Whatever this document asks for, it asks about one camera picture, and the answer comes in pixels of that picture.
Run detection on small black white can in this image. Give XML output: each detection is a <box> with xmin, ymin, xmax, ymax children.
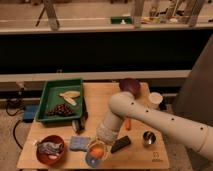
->
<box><xmin>72</xmin><ymin>119</ymin><xmax>85</xmax><ymax>134</ymax></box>

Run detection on black cable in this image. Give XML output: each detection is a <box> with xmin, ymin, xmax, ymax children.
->
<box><xmin>4</xmin><ymin>89</ymin><xmax>25</xmax><ymax>150</ymax></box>

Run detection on blue box on floor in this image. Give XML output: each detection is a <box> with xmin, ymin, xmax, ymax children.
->
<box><xmin>23</xmin><ymin>105</ymin><xmax>38</xmax><ymax>123</ymax></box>

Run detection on orange carrot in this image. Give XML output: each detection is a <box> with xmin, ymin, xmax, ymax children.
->
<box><xmin>125</xmin><ymin>117</ymin><xmax>131</xmax><ymax>130</ymax></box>

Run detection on small metal cup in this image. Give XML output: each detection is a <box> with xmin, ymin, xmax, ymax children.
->
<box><xmin>142</xmin><ymin>131</ymin><xmax>156</xmax><ymax>147</ymax></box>

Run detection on translucent soft gripper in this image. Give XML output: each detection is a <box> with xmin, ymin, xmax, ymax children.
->
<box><xmin>87</xmin><ymin>139</ymin><xmax>108</xmax><ymax>161</ymax></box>

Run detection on crumpled silver foil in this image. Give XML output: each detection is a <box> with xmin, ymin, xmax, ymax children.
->
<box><xmin>37</xmin><ymin>142</ymin><xmax>63</xmax><ymax>156</ymax></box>

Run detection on black rectangular block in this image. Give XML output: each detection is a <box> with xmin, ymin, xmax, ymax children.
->
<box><xmin>110</xmin><ymin>136</ymin><xmax>131</xmax><ymax>153</ymax></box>

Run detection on green plastic tray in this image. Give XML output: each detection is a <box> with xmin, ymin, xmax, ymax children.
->
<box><xmin>36</xmin><ymin>78</ymin><xmax>83</xmax><ymax>123</ymax></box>

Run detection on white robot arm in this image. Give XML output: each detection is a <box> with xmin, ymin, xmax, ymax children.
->
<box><xmin>96</xmin><ymin>92</ymin><xmax>213</xmax><ymax>162</ymax></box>

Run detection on green box in background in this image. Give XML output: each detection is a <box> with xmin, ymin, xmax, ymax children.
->
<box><xmin>110</xmin><ymin>16</ymin><xmax>132</xmax><ymax>24</ymax></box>

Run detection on dark grape bunch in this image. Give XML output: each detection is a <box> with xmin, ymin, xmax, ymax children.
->
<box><xmin>46</xmin><ymin>103</ymin><xmax>73</xmax><ymax>117</ymax></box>

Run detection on peeled banana pieces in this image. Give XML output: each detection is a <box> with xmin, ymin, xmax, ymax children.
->
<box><xmin>59</xmin><ymin>91</ymin><xmax>80</xmax><ymax>106</ymax></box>

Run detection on orange apple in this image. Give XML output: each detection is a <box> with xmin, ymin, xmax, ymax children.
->
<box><xmin>90</xmin><ymin>147</ymin><xmax>104</xmax><ymax>158</ymax></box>

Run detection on blue sponge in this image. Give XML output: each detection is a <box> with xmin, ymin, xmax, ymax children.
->
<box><xmin>69</xmin><ymin>136</ymin><xmax>90</xmax><ymax>151</ymax></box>

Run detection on white paper cup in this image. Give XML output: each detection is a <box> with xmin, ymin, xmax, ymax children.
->
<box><xmin>148</xmin><ymin>92</ymin><xmax>163</xmax><ymax>109</ymax></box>

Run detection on blue plastic cup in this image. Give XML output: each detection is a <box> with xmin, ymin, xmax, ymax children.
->
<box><xmin>85</xmin><ymin>151</ymin><xmax>102</xmax><ymax>168</ymax></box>

